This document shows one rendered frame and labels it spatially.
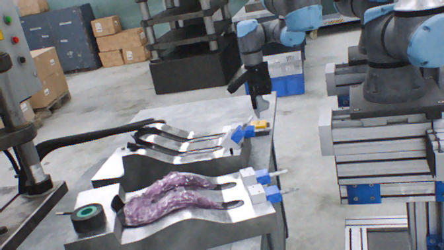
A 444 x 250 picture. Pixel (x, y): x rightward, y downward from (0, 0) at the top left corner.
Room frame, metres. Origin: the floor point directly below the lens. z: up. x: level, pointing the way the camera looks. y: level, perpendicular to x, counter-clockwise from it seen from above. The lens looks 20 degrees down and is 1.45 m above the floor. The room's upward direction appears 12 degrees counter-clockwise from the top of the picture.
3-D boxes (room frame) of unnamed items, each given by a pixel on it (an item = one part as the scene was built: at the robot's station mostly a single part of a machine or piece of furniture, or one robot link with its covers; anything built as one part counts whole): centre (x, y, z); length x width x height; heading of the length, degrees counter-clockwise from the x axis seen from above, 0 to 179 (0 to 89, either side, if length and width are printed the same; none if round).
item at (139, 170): (1.44, 0.18, 0.87); 0.50 x 0.26 x 0.14; 78
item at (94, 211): (0.99, 0.36, 0.93); 0.08 x 0.08 x 0.04
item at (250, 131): (1.43, -0.09, 0.89); 0.13 x 0.05 x 0.05; 77
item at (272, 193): (1.05, -0.10, 0.86); 0.13 x 0.05 x 0.05; 95
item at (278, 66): (4.66, -0.64, 0.28); 0.61 x 0.41 x 0.15; 75
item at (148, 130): (1.42, 0.17, 0.92); 0.35 x 0.16 x 0.09; 78
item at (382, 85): (1.11, -0.45, 1.09); 0.15 x 0.15 x 0.10
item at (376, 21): (1.10, -0.45, 1.20); 0.13 x 0.12 x 0.14; 8
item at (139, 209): (1.08, 0.17, 0.90); 0.26 x 0.18 x 0.08; 95
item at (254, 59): (1.63, -0.16, 1.09); 0.08 x 0.08 x 0.05
